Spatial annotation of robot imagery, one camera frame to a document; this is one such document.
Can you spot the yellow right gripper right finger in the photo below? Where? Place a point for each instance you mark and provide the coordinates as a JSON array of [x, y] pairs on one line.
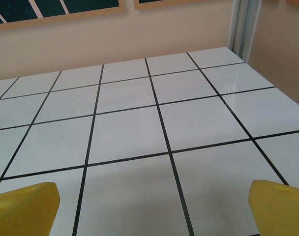
[[279, 209]]

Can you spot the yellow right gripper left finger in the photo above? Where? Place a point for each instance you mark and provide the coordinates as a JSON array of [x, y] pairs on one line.
[[24, 209]]

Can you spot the aluminium corner post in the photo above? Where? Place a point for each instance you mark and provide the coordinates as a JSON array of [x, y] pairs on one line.
[[243, 29]]

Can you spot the dark flower stem wall panel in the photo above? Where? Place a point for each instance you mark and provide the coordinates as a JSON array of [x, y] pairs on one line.
[[16, 9]]

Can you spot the dark cream circle wall panel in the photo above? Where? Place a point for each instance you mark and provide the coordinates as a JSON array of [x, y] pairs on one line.
[[176, 5]]

